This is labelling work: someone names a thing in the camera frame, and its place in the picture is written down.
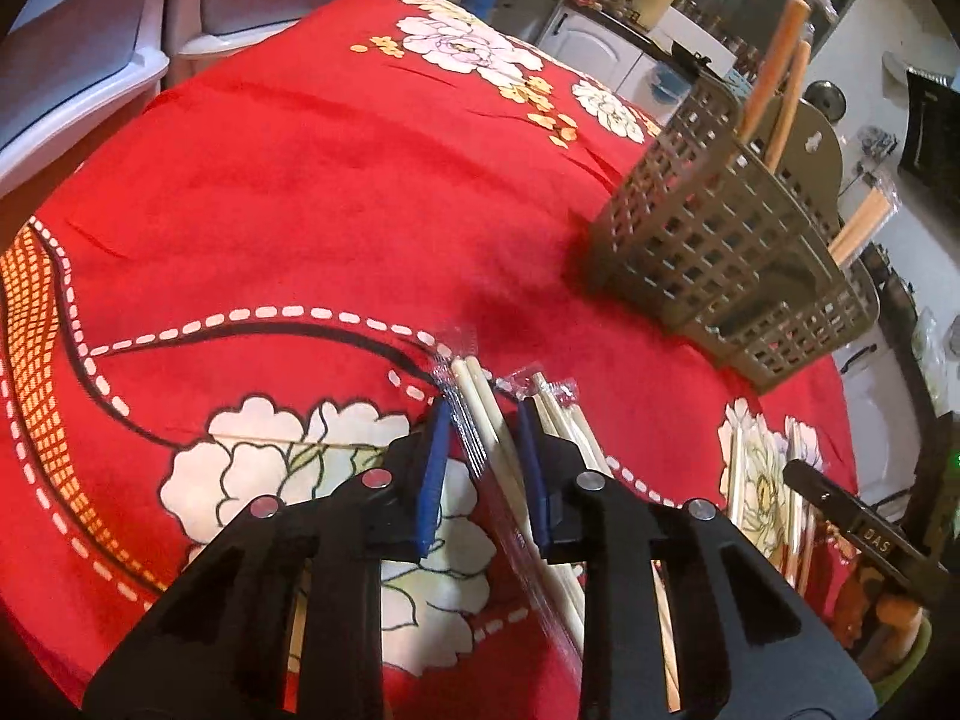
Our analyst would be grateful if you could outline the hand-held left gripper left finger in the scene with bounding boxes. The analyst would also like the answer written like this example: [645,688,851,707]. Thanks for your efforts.
[82,397,455,720]

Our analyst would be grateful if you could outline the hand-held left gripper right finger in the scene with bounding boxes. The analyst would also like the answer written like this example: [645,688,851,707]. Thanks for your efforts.
[517,397,878,720]

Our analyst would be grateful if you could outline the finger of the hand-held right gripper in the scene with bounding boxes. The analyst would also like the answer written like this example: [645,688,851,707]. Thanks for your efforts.
[784,461,935,578]

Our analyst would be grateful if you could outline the olive perforated utensil holder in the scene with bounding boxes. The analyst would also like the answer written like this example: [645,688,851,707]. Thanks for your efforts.
[581,75,882,395]

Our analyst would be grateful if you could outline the person's right hand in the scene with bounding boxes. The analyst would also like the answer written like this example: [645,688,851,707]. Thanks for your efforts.
[832,562,927,683]

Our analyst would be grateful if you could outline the red floral blanket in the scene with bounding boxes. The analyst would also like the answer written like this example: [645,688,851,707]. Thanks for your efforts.
[0,0,863,720]

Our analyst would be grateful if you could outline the black range hood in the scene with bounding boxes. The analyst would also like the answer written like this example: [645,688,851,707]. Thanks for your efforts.
[896,67,960,181]

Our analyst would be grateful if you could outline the hanging steel pan lid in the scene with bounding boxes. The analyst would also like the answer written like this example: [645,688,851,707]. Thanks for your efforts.
[806,79,848,121]

